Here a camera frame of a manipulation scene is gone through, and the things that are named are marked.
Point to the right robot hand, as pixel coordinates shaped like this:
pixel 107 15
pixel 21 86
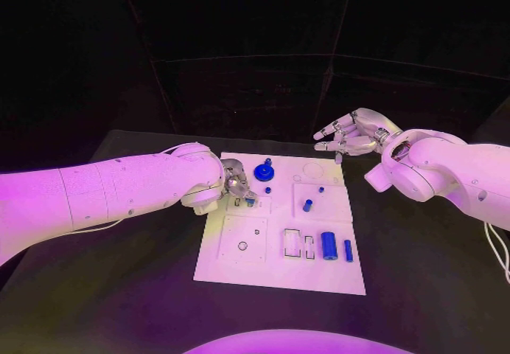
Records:
pixel 359 138

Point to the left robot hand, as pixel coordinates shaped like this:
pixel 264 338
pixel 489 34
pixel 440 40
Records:
pixel 235 182

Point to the blue plug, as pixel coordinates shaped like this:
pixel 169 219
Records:
pixel 250 202

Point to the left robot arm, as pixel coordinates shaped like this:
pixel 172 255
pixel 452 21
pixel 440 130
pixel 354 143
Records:
pixel 120 188

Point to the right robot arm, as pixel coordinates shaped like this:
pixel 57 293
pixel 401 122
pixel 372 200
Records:
pixel 439 171

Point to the white task board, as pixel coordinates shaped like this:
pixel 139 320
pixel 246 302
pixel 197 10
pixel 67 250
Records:
pixel 287 235

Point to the blue gear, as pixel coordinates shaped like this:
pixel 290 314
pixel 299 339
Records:
pixel 264 171

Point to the short blue cylinder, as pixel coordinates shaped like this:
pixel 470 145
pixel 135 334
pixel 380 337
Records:
pixel 308 205

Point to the large blue cylinder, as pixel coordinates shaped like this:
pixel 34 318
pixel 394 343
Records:
pixel 329 245

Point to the thin long blue cylinder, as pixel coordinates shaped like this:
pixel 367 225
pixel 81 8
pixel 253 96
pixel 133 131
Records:
pixel 349 250

